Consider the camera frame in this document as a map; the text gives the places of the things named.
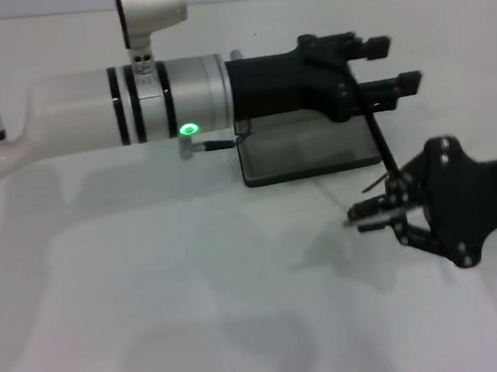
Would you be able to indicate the black thin-framed glasses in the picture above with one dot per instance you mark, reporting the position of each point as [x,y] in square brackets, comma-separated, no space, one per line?
[379,137]

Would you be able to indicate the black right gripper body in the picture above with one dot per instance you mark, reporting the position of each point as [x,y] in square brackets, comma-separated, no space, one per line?
[463,199]

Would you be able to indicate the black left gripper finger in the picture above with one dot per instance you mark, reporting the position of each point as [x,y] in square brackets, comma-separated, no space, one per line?
[378,47]
[408,82]

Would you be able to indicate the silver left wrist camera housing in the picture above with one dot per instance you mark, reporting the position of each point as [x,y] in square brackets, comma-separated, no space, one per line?
[150,10]

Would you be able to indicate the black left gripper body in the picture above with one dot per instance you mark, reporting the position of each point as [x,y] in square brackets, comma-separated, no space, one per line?
[282,84]

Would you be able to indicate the black glasses case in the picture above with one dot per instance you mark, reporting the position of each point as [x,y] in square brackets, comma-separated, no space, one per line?
[308,157]

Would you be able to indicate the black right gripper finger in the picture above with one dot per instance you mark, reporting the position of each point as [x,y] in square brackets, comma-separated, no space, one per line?
[377,225]
[371,208]

